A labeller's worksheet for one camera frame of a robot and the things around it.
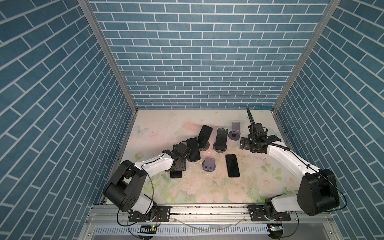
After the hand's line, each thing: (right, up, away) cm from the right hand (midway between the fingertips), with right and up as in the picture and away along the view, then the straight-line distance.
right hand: (247, 143), depth 89 cm
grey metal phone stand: (-4, +3, +16) cm, 17 cm away
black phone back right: (-15, +2, +5) cm, 16 cm away
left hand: (-41, -15, +2) cm, 44 cm away
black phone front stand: (-43, -18, -3) cm, 47 cm away
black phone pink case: (-8, -15, +3) cm, 17 cm away
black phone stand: (-32, -7, +1) cm, 32 cm away
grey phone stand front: (-23, -12, -3) cm, 26 cm away
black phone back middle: (-26, +4, +6) cm, 27 cm away
